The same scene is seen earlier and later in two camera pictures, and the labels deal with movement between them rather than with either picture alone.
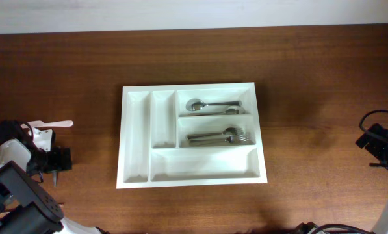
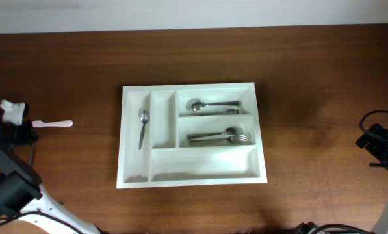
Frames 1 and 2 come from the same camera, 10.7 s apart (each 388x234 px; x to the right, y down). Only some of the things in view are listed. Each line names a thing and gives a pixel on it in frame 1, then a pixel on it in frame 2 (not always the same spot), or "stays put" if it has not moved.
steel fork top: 238,138 stays put
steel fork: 229,131 stays put
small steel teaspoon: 55,179 -> 144,116
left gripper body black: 42,162 -> 10,133
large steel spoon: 195,104 stays put
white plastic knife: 36,123 stays put
